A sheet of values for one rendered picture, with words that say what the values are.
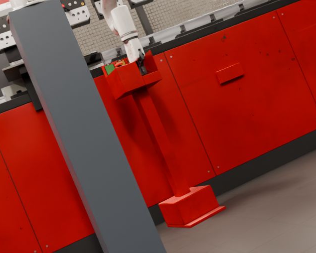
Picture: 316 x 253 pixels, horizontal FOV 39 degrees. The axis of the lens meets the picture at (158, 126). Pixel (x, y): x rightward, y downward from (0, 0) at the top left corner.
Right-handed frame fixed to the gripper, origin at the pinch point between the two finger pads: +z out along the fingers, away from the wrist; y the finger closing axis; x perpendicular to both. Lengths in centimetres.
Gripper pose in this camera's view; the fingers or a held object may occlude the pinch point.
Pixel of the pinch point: (142, 70)
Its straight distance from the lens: 216.4
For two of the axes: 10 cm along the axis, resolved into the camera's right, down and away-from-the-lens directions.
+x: 8.4, -3.5, 4.2
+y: 4.2, -1.0, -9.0
